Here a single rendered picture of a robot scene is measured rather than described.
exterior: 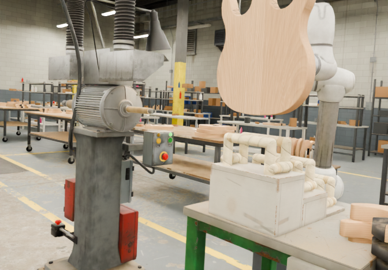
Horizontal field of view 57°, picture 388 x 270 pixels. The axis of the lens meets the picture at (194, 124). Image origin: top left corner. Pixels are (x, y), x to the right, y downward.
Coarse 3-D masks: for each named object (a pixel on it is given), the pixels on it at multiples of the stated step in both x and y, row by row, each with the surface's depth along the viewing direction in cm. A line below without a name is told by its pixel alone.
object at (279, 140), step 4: (244, 132) 123; (260, 136) 117; (264, 136) 116; (268, 136) 115; (272, 136) 114; (276, 136) 113; (276, 140) 112; (280, 140) 111; (284, 140) 110; (288, 140) 110; (280, 144) 111
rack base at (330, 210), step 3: (327, 207) 132; (330, 207) 132; (333, 207) 132; (336, 207) 132; (339, 207) 133; (342, 207) 133; (327, 210) 128; (330, 210) 128; (333, 210) 128; (336, 210) 129; (339, 210) 130; (342, 210) 131; (327, 213) 124; (330, 213) 125; (333, 213) 126; (336, 213) 128; (327, 216) 123
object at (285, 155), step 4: (284, 144) 110; (288, 144) 110; (284, 148) 110; (288, 148) 110; (284, 152) 110; (288, 152) 110; (280, 156) 112; (284, 156) 110; (288, 156) 110; (280, 160) 111; (284, 160) 110; (288, 160) 110; (284, 172) 110; (288, 172) 111
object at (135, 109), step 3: (126, 108) 187; (129, 108) 185; (132, 108) 183; (135, 108) 181; (138, 108) 180; (141, 108) 178; (144, 108) 176; (147, 108) 175; (150, 108) 175; (129, 111) 186; (132, 111) 184; (135, 111) 182; (138, 111) 180; (141, 111) 178; (144, 111) 176; (147, 111) 174
